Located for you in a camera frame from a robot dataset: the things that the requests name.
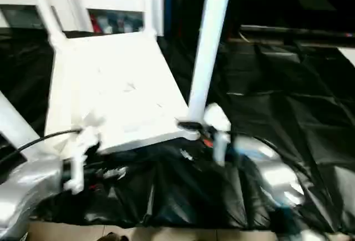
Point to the white plastic table leg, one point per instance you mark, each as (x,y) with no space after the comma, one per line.
(210,44)
(47,10)
(14,124)
(149,5)

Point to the white plastic table top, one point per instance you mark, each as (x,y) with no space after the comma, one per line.
(111,85)

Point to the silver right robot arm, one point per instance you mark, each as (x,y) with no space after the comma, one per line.
(269,174)

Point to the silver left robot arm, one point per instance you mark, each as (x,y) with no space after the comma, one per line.
(25,182)

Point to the black plastic mat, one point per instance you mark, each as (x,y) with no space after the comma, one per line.
(194,185)

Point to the white flat board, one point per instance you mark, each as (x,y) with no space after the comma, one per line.
(346,56)

